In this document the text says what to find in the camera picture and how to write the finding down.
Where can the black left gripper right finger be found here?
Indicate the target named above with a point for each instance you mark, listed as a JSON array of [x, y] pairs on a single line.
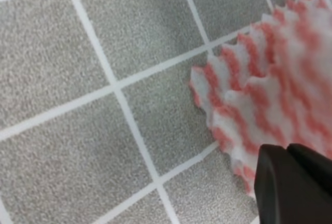
[[317, 166]]

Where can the grey grid tablecloth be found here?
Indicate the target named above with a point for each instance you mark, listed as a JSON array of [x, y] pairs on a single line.
[[98, 123]]

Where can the pink white wavy striped towel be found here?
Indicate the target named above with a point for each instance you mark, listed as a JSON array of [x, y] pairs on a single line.
[[273, 86]]

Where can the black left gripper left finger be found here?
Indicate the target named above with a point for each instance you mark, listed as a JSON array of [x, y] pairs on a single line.
[[285, 193]]

